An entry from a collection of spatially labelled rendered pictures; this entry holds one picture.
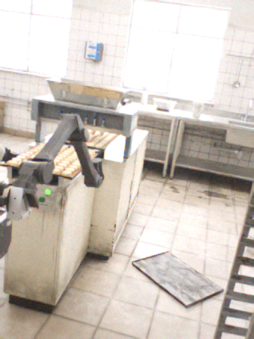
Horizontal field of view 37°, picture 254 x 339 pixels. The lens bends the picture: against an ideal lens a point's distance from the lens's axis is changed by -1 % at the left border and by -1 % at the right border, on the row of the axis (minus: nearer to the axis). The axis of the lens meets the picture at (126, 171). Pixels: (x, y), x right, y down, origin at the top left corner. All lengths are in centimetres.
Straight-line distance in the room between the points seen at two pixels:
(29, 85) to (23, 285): 449
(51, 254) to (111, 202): 72
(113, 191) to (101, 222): 26
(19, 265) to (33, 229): 26
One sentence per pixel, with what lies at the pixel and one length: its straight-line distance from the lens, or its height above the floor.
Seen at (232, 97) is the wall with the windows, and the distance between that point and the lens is 574.
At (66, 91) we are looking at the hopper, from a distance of 273.
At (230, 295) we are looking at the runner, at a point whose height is 59.
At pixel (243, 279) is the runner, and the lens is 182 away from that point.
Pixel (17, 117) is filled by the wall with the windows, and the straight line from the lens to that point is 662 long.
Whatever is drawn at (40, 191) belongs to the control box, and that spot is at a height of 80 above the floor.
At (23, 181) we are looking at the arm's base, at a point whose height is 110.
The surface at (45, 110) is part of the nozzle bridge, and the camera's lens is 283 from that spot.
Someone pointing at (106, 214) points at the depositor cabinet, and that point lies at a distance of 280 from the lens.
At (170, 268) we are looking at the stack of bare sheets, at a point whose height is 2.
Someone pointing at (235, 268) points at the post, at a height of 73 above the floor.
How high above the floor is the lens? 157
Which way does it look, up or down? 17 degrees down
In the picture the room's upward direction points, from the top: 8 degrees clockwise
